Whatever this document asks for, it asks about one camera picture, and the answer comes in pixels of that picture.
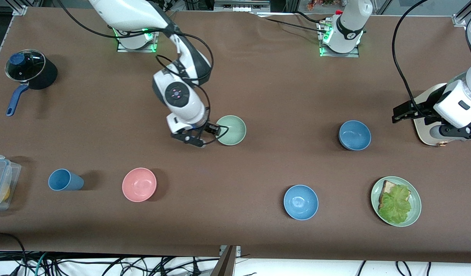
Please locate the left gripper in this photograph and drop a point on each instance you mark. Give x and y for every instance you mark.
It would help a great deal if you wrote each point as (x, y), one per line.
(422, 105)

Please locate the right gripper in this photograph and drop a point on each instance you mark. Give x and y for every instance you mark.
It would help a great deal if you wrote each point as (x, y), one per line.
(205, 127)

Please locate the green bowl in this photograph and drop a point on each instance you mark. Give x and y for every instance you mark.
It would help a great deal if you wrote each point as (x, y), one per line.
(233, 132)

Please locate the blue bowl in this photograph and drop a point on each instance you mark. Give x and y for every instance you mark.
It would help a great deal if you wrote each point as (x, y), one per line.
(300, 202)
(354, 135)

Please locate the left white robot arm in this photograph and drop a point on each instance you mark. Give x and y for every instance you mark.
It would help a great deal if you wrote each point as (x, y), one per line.
(350, 23)

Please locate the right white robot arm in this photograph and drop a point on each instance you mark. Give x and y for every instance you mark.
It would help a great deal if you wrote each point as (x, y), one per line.
(178, 96)

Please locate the pink bowl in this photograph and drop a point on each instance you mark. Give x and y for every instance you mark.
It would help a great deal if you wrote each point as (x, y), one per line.
(139, 184)

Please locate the white rounded kitchen appliance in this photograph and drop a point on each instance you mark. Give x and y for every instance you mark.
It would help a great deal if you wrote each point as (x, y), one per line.
(421, 129)

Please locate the brown table cover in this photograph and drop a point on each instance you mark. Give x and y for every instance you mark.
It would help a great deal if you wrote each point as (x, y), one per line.
(258, 76)

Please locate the toast bread slice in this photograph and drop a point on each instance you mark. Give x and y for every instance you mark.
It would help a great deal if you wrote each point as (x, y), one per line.
(388, 187)

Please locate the green plate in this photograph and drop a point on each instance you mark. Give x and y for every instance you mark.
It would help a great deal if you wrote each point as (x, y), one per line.
(416, 205)

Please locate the green lettuce leaf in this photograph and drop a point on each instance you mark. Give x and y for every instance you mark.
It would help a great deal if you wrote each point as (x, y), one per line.
(396, 205)

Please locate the blue cup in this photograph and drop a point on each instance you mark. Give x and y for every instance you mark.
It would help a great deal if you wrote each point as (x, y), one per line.
(65, 180)

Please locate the clear plastic storage container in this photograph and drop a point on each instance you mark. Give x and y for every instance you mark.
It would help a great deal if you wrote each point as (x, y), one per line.
(1, 168)

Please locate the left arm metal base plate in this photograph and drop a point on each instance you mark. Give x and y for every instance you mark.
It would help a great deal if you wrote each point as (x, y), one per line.
(339, 55)

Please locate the metal corner bracket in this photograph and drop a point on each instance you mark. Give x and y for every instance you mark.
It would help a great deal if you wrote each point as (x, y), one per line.
(460, 20)
(20, 10)

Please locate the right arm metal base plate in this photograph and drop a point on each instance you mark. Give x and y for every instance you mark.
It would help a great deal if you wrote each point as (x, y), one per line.
(137, 49)

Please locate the metal table bracket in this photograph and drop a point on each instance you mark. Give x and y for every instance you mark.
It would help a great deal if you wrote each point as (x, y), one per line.
(226, 262)

